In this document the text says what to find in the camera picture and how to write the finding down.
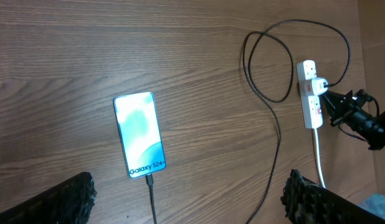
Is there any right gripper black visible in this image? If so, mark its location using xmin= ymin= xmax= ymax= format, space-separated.
xmin=320 ymin=89 xmax=385 ymax=140

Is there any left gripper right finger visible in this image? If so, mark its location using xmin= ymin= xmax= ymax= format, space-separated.
xmin=280 ymin=169 xmax=385 ymax=224

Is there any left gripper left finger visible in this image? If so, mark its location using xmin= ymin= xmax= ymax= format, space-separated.
xmin=0 ymin=172 xmax=97 ymax=224

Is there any Samsung Galaxy smartphone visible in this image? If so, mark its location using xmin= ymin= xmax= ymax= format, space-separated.
xmin=113 ymin=92 xmax=166 ymax=179

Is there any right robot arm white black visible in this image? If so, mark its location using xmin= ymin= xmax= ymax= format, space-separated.
xmin=320 ymin=90 xmax=385 ymax=151

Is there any white charger adapter plug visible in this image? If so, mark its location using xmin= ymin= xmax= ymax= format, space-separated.
xmin=310 ymin=77 xmax=329 ymax=96

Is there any white power strip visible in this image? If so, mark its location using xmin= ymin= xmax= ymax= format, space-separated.
xmin=297 ymin=60 xmax=323 ymax=129

